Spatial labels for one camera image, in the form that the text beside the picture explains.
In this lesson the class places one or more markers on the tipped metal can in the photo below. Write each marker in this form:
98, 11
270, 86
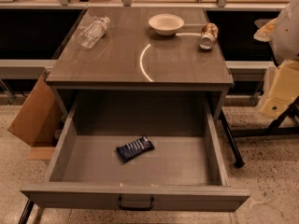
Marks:
208, 36

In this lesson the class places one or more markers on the blue rxbar wrapper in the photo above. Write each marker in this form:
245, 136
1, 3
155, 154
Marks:
135, 148

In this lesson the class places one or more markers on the brown cardboard box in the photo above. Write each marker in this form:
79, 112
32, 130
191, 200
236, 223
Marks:
38, 118

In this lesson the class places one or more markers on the grey open drawer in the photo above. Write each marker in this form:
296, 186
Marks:
185, 171

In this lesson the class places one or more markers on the white bowl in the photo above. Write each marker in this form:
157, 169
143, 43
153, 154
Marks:
166, 24

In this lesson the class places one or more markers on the black table leg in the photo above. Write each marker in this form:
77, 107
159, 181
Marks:
238, 159

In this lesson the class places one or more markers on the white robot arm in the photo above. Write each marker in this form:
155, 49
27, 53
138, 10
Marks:
282, 33

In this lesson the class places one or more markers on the grey cabinet counter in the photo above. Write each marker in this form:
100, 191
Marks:
131, 56

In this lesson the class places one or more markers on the clear plastic water bottle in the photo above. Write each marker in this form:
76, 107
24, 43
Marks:
94, 32

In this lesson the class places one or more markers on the black drawer handle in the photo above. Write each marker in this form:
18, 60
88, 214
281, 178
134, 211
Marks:
135, 205

